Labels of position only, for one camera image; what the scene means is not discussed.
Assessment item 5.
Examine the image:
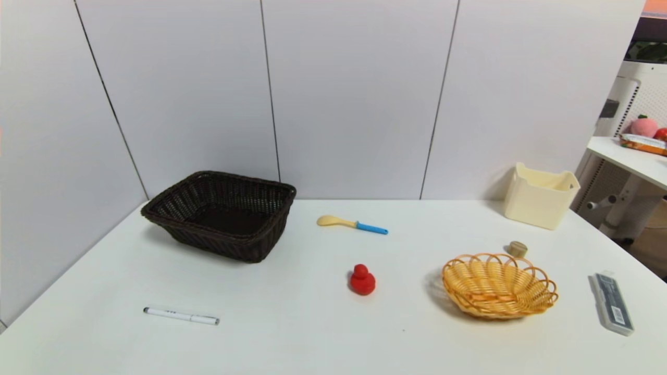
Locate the dark brown wicker basket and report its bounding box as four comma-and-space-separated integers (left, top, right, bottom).
141, 170, 297, 264

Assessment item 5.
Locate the yellow wicker basket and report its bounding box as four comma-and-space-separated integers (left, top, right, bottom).
442, 253, 559, 319

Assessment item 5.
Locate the red rubber duck toy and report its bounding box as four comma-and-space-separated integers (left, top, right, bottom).
349, 264, 377, 296

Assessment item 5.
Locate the white marker pen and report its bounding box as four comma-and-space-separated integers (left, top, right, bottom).
143, 307, 220, 326

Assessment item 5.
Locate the cream plastic storage bin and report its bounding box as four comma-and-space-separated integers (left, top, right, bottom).
503, 162, 581, 231

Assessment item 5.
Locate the white side table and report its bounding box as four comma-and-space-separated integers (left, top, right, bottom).
571, 136, 667, 241

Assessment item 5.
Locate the grey transparent lead case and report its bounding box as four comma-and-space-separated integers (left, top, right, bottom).
592, 272, 635, 336

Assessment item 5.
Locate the orange snack packet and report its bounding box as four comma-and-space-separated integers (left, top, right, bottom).
619, 133, 667, 157

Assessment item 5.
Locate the pink peach toy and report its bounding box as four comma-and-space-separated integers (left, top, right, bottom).
629, 115, 659, 139

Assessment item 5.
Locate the white pegboard rack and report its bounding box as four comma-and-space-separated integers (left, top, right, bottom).
594, 60, 667, 139

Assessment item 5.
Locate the yellow spoon with blue handle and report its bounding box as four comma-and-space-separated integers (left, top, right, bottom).
317, 215, 389, 235

